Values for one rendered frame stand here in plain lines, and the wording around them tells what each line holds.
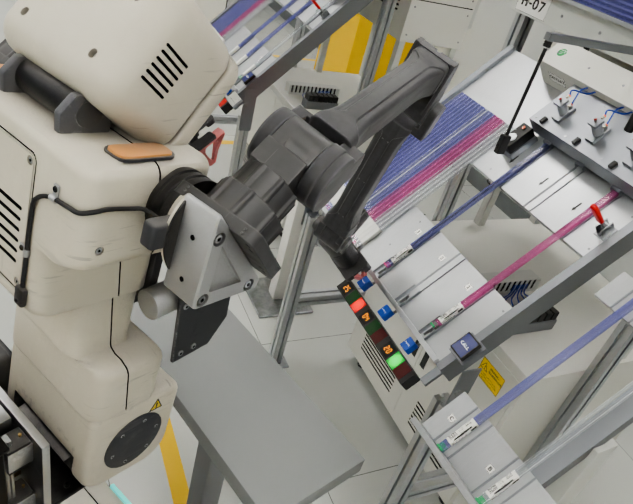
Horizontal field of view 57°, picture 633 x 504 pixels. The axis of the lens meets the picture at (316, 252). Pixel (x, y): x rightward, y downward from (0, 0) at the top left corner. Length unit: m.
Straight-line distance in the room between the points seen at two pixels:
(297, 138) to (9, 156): 0.31
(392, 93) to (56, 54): 0.41
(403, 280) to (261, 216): 0.86
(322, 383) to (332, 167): 1.58
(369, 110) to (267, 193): 0.21
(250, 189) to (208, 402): 0.69
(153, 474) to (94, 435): 0.93
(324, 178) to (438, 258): 0.81
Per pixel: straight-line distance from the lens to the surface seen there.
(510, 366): 1.58
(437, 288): 1.37
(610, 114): 1.50
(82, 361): 0.85
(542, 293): 1.29
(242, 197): 0.60
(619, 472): 2.49
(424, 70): 0.90
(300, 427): 1.21
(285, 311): 1.98
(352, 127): 0.72
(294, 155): 0.63
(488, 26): 4.15
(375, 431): 2.08
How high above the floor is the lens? 1.52
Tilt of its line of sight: 33 degrees down
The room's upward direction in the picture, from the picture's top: 16 degrees clockwise
